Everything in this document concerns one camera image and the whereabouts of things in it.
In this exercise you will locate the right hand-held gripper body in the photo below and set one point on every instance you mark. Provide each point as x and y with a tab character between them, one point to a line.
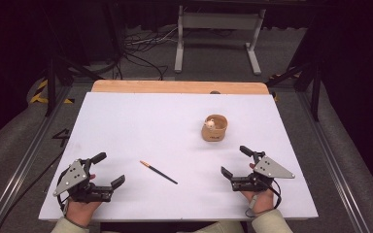
270	170

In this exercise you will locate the yellow black hazard tape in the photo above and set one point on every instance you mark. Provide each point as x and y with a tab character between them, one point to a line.
39	95

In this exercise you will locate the wooden table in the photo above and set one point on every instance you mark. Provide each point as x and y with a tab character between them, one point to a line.
175	86

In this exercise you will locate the black pen with orange end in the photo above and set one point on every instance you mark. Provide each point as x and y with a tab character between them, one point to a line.
158	172

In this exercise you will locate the person's right hand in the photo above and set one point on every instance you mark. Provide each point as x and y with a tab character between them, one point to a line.
264	200

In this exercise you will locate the tan cup with animal figure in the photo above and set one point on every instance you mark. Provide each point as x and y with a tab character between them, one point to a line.
214	131

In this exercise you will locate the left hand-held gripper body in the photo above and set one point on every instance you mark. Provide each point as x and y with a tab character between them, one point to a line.
76	177

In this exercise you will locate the grey metal stand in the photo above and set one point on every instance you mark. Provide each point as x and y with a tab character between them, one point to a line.
220	21

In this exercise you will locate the person's left hand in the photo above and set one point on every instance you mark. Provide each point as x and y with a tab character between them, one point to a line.
80	212

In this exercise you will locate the aluminium floor rail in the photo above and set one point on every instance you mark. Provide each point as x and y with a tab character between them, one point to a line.
333	161
22	165

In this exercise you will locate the white table board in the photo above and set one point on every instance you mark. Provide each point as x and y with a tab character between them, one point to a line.
162	129

